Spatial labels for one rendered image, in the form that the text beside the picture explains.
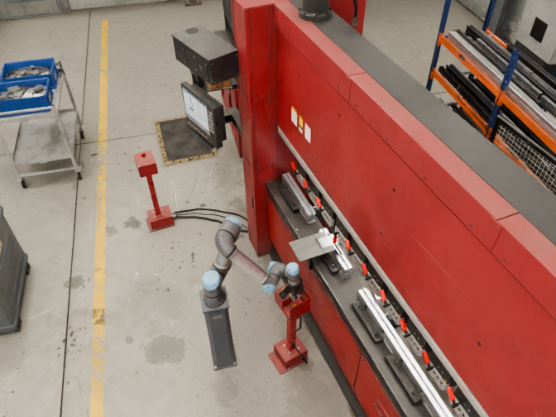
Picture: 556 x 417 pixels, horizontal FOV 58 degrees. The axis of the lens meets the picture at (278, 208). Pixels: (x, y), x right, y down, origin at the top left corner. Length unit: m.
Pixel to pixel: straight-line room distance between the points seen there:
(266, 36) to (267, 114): 0.58
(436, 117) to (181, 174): 3.72
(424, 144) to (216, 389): 2.54
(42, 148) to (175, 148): 1.39
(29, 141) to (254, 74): 3.23
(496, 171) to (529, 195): 0.16
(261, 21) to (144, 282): 2.48
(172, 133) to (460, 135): 4.44
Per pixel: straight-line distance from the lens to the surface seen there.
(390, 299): 2.82
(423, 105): 2.36
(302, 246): 3.38
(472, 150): 2.15
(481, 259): 2.04
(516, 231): 1.86
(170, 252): 4.77
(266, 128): 3.71
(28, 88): 5.60
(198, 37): 3.75
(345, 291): 3.32
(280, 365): 4.00
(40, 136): 6.05
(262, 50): 3.39
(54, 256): 5.10
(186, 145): 5.95
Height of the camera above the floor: 3.53
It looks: 44 degrees down
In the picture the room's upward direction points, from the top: 1 degrees counter-clockwise
